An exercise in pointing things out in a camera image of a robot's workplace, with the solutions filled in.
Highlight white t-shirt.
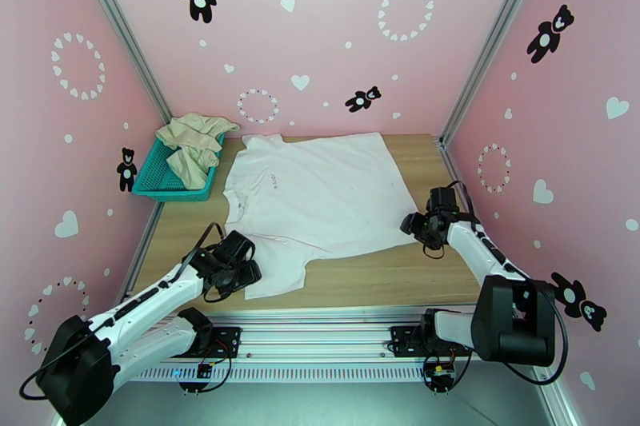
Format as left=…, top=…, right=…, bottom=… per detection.
left=221, top=132, right=421, bottom=300

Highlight beige shorts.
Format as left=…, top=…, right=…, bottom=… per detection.
left=154, top=112, right=241, bottom=189

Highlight teal plastic laundry basket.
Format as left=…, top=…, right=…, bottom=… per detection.
left=131, top=132, right=227, bottom=203

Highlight circuit board with yellow connector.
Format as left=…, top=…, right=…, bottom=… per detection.
left=425, top=361, right=456, bottom=391

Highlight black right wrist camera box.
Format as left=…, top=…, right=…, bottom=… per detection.
left=427, top=187, right=457, bottom=213

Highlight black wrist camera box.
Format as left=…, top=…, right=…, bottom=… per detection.
left=427, top=187, right=457, bottom=213
left=222, top=232, right=257, bottom=263

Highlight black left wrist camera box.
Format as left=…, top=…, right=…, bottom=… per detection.
left=222, top=232, right=257, bottom=263

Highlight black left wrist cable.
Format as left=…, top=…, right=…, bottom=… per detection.
left=177, top=221, right=229, bottom=281

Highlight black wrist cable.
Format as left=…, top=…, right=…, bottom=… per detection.
left=177, top=221, right=229, bottom=281
left=447, top=181, right=482, bottom=231

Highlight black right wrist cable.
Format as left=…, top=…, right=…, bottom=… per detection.
left=447, top=181, right=482, bottom=231

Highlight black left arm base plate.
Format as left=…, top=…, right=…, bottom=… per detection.
left=199, top=327, right=242, bottom=358

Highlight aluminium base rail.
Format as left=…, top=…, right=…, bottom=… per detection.
left=119, top=307, right=551, bottom=383

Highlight black left base cable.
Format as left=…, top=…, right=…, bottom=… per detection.
left=179, top=339, right=234, bottom=393

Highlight black base cable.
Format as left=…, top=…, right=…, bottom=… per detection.
left=179, top=339, right=234, bottom=393
left=422, top=334, right=474, bottom=393

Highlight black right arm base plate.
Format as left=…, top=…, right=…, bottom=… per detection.
left=390, top=325, right=431, bottom=358

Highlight black right base cable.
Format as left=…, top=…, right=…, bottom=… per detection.
left=422, top=334, right=474, bottom=393

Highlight black right arm loop cable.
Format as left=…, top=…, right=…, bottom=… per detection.
left=499, top=285, right=570, bottom=386

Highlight aluminium corner post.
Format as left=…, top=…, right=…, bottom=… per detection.
left=67, top=0, right=176, bottom=125
left=439, top=0, right=546, bottom=141

